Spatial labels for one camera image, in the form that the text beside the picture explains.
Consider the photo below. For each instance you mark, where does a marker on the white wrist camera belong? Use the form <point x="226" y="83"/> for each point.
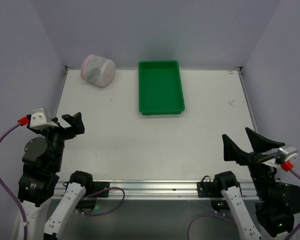
<point x="284" y="158"/>
<point x="39" y="119"/>

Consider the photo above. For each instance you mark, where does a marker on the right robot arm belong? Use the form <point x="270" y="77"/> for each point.
<point x="279" y="202"/>

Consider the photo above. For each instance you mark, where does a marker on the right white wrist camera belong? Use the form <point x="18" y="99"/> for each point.
<point x="284" y="158"/>

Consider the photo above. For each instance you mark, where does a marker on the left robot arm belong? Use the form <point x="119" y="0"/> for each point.
<point x="42" y="161"/>

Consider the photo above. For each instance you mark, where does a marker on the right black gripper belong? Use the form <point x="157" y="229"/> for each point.
<point x="251" y="159"/>

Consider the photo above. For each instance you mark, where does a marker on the green plastic tray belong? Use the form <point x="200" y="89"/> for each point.
<point x="160" y="89"/>

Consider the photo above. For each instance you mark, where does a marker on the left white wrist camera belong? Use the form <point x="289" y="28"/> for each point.
<point x="39" y="119"/>

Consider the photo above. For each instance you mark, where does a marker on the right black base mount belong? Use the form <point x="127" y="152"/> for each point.
<point x="207" y="189"/>

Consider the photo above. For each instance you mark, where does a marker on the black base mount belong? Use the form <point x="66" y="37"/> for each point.
<point x="90" y="203"/>
<point x="207" y="189"/>

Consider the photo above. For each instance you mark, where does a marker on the aluminium front rail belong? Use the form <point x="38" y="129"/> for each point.
<point x="158" y="190"/>

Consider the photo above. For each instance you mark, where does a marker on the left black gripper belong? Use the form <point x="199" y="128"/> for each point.
<point x="62" y="130"/>

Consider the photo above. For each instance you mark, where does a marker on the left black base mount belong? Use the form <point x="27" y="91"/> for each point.
<point x="90" y="203"/>

